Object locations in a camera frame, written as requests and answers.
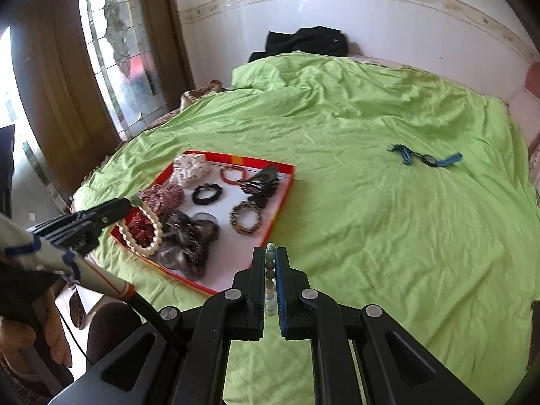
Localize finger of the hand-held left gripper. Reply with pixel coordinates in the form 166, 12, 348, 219
51, 211, 130, 256
26, 197, 132, 238

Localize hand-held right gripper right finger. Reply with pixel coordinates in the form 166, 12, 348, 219
275, 247, 484, 405

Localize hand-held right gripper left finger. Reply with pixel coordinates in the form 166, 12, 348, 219
48, 247, 266, 405

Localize green bead bracelet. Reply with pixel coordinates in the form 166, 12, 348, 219
264, 242, 279, 317

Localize dark red dotted scrunchie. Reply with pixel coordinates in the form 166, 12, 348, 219
124, 209, 159, 247

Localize red bordered white tray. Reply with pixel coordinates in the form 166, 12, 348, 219
109, 150, 296, 296

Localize cream bead necklace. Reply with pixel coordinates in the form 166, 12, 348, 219
117, 196, 166, 257

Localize brown multicolour bead bracelet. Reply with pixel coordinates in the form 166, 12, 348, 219
229, 200, 262, 234

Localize clear bagged dark bracelets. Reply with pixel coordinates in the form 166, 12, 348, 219
156, 209, 220, 281

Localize red checked scrunchie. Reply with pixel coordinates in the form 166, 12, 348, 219
139, 182, 186, 220

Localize black bead bracelet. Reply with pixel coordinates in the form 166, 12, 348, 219
192, 183, 222, 207

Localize red bead bracelet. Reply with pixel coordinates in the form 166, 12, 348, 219
219, 164, 246, 185

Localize person's left forearm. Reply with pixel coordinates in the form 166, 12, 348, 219
0, 352, 74, 405

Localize person's left hand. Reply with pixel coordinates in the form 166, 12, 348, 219
0, 290, 72, 368

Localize black hair claw clip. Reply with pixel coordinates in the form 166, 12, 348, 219
238, 164, 281, 207

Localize white patterned scrunchie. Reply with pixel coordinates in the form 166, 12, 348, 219
172, 153, 212, 186

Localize green bedsheet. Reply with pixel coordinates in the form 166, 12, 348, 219
70, 53, 540, 405

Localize brown wooden door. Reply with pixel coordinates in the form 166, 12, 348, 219
8, 0, 195, 203

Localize stained glass window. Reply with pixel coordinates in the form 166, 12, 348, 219
80, 0, 178, 140

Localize black cloth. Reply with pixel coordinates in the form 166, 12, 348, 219
249, 26, 349, 64

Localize black cable with white sleeve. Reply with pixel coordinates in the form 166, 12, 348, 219
0, 213, 188, 351

